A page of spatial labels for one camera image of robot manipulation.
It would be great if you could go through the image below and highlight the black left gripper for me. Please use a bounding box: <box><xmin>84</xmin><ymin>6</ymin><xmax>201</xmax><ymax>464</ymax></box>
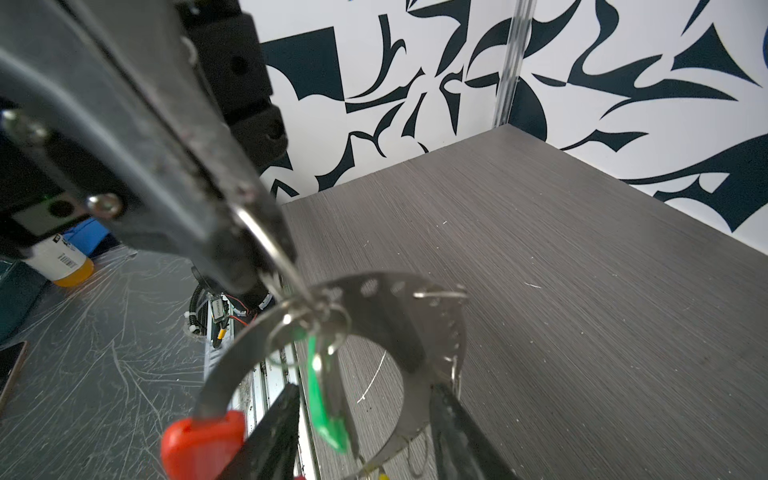
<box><xmin>1</xmin><ymin>1</ymin><xmax>296</xmax><ymax>294</ymax></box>

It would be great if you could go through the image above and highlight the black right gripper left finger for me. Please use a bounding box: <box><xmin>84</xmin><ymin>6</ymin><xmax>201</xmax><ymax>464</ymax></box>
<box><xmin>219</xmin><ymin>384</ymin><xmax>300</xmax><ymax>480</ymax></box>

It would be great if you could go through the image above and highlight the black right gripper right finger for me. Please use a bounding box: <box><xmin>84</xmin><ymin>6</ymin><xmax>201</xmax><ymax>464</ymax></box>
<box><xmin>429</xmin><ymin>384</ymin><xmax>518</xmax><ymax>480</ymax></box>

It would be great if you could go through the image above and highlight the green capped key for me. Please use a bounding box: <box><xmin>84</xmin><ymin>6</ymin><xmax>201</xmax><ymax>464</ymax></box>
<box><xmin>307</xmin><ymin>336</ymin><xmax>352</xmax><ymax>454</ymax></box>

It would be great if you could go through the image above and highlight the red capped key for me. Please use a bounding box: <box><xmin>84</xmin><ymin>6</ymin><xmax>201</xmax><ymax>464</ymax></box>
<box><xmin>161</xmin><ymin>410</ymin><xmax>246</xmax><ymax>480</ymax></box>

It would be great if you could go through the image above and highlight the white bottle orange cap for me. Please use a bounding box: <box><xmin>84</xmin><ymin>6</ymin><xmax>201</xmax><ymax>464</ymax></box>
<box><xmin>23</xmin><ymin>234</ymin><xmax>95</xmax><ymax>288</ymax></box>

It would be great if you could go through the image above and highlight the smartphone on floor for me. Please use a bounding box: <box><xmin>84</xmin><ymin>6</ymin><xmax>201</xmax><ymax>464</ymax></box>
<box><xmin>0</xmin><ymin>341</ymin><xmax>29</xmax><ymax>410</ymax></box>

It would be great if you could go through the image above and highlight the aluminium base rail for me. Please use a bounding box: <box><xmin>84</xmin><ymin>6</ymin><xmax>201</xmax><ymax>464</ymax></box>
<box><xmin>200</xmin><ymin>335</ymin><xmax>319</xmax><ymax>480</ymax></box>

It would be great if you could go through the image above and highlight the aluminium corner post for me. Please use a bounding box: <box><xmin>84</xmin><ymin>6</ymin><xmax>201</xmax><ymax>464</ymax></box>
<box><xmin>493</xmin><ymin>0</ymin><xmax>537</xmax><ymax>127</ymax></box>

